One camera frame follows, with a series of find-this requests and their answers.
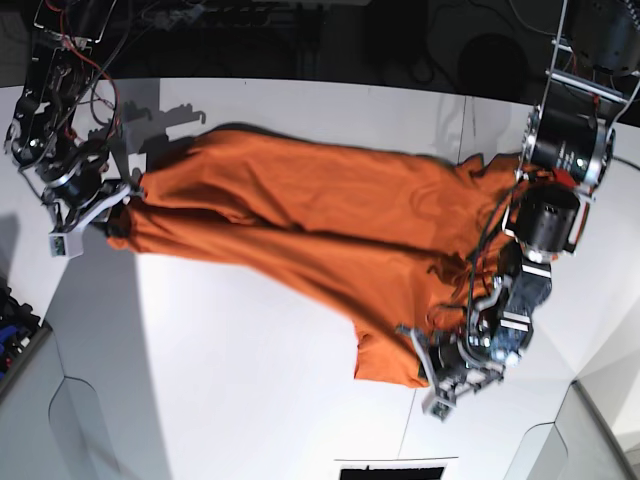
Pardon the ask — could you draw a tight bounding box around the grey panel bottom right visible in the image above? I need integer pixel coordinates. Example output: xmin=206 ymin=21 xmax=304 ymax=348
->
xmin=505 ymin=380 xmax=639 ymax=479

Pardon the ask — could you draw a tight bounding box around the black slot plate bottom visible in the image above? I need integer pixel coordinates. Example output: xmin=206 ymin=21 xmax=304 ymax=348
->
xmin=334 ymin=457 xmax=459 ymax=480

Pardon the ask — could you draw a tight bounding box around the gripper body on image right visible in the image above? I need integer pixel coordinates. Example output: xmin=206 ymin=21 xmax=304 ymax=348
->
xmin=396 ymin=325 xmax=505 ymax=405

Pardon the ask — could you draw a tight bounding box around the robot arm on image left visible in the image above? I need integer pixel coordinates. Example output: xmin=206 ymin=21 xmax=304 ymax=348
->
xmin=4 ymin=1 xmax=140 ymax=236

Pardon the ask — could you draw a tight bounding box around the grey panel bottom left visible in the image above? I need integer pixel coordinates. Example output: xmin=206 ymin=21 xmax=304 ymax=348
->
xmin=0 ymin=324 xmax=121 ymax=480

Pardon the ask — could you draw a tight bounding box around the orange t-shirt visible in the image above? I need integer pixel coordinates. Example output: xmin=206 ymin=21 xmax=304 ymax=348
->
xmin=107 ymin=126 xmax=519 ymax=388

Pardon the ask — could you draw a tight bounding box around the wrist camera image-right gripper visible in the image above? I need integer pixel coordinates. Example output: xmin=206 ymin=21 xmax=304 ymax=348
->
xmin=422 ymin=391 xmax=455 ymax=422

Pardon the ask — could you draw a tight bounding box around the round black stool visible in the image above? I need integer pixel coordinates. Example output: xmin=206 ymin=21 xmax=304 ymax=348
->
xmin=457 ymin=33 xmax=529 ymax=101

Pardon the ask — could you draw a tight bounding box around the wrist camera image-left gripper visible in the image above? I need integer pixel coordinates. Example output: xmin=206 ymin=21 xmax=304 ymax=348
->
xmin=48 ymin=231 xmax=84 ymax=259

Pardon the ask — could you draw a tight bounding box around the blue black items bin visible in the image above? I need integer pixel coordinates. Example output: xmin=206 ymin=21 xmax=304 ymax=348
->
xmin=0 ymin=279 xmax=43 ymax=379

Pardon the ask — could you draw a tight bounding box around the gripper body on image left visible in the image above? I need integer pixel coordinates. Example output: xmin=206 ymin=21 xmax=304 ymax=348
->
xmin=43 ymin=179 xmax=144 ymax=234

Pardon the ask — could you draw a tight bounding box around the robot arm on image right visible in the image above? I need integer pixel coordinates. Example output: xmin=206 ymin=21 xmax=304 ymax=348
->
xmin=404 ymin=1 xmax=639 ymax=419

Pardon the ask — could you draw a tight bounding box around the grey panel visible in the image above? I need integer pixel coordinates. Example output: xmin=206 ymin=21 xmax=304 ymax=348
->
xmin=0 ymin=324 xmax=121 ymax=480
xmin=505 ymin=380 xmax=639 ymax=479

